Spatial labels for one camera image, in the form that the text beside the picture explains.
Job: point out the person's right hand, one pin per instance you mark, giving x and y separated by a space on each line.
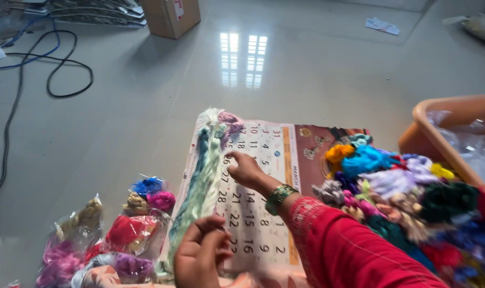
247 172

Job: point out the person's left hand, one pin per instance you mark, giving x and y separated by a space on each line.
198 256

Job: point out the person's left fingers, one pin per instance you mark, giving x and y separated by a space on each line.
212 236

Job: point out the person's right fingers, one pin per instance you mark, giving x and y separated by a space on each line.
233 156

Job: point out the teal and pale green thread bundle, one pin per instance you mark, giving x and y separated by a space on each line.
204 180

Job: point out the pink lilac thread skein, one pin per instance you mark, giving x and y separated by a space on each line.
231 123

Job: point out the printed calendar sheet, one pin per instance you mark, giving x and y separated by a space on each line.
262 224

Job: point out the green beaded bangles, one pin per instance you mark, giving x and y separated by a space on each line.
279 196

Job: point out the bag of blue pink thread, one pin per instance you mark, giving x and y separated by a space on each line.
149 195

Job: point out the bag of red thread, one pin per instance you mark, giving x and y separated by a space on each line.
130 234

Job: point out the bag of purple thread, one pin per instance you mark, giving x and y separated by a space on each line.
130 267

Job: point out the person's peach patterned clothing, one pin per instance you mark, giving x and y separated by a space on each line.
118 280

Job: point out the bag of beige thread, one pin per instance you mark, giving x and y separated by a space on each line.
82 219

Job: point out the brown cardboard box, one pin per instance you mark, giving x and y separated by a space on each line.
168 18

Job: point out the bag of magenta thread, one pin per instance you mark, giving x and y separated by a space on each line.
60 262

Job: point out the heap of colourful thread skeins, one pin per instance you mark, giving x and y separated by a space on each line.
402 200

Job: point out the orange plastic basin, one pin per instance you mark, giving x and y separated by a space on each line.
418 136

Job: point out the white paper slip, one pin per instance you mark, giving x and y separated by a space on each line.
382 26

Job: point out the stack of printed sheets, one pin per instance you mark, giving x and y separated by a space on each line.
94 12

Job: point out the clear plastic bags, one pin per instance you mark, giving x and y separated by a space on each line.
472 144

